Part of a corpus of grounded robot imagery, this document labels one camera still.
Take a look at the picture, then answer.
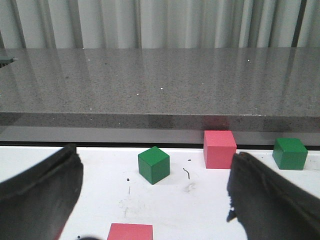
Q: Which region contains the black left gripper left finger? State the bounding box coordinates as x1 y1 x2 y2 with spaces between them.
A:
0 144 83 240

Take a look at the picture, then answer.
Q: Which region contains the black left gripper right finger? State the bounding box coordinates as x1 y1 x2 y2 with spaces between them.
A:
226 152 320 240

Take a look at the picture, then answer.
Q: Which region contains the green cube right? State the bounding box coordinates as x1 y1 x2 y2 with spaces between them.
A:
272 137 308 171

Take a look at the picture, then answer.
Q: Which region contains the green cube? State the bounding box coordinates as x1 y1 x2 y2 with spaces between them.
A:
272 137 308 171
137 146 171 185

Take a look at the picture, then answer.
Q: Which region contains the green cube left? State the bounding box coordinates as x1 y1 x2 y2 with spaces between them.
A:
137 146 171 185

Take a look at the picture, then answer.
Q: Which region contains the grey stone counter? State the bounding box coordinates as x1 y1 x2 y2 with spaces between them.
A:
0 47 320 146

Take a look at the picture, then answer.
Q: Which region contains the dark green object on counter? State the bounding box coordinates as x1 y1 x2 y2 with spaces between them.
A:
0 56 18 68

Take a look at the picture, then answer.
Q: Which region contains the white curtain backdrop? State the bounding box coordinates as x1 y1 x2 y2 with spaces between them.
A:
0 0 320 49

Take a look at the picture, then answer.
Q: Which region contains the pink cube near camera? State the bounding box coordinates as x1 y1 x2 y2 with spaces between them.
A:
107 223 154 240

